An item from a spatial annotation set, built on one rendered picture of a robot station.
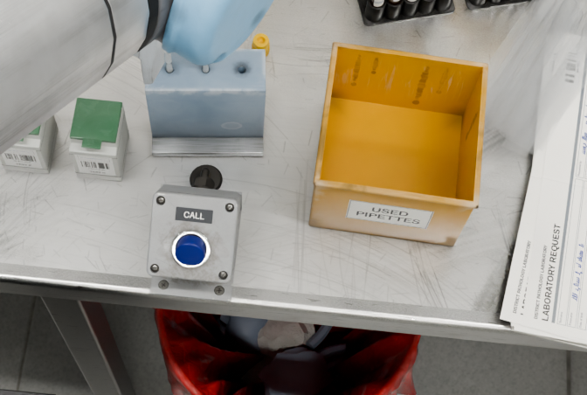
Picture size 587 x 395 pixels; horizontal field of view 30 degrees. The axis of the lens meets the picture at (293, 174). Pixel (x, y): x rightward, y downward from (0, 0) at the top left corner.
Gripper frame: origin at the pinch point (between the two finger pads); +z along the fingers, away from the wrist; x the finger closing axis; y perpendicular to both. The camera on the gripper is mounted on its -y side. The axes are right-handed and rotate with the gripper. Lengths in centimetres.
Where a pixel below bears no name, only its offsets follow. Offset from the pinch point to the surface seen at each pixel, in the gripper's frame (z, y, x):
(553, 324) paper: 19.6, -32.1, 20.6
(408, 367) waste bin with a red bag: 65, -27, 13
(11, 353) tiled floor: 109, 31, -1
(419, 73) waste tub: 13.8, -21.6, -0.5
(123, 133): 17.5, 4.2, 2.9
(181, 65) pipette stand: 11.1, -1.1, -0.2
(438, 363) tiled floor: 109, -39, 3
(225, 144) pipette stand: 20.1, -4.7, 3.0
